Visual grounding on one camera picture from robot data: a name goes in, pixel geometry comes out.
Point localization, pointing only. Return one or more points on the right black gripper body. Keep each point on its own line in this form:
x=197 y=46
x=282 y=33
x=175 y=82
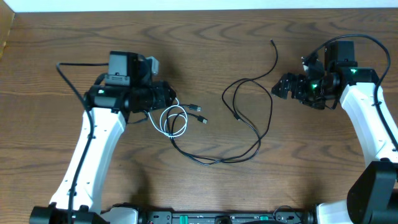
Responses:
x=311 y=93

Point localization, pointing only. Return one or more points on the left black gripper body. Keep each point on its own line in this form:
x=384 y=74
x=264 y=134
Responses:
x=166 y=97

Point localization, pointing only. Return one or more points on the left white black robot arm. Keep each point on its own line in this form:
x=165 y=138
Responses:
x=78 y=198

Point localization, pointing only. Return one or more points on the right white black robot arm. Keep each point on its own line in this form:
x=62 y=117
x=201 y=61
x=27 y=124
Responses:
x=373 y=197

